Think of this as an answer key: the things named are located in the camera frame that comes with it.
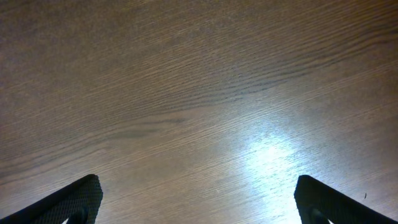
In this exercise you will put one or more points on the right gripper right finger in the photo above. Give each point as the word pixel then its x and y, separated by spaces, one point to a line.
pixel 318 203

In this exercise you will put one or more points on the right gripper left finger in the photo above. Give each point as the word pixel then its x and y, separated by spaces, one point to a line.
pixel 78 202

